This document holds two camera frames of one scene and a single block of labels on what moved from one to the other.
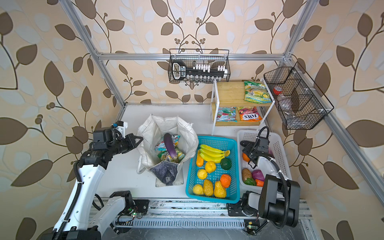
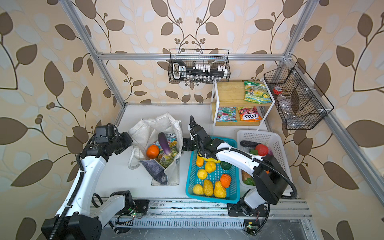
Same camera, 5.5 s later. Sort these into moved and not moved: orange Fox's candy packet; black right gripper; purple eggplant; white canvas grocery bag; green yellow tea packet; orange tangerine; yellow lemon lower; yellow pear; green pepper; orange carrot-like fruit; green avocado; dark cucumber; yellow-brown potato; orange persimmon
Moved: purple eggplant; white canvas grocery bag; black right gripper; green yellow tea packet; orange tangerine
Not moved: orange carrot-like fruit; green pepper; yellow pear; yellow-brown potato; green avocado; yellow lemon lower; orange Fox's candy packet; orange persimmon; dark cucumber
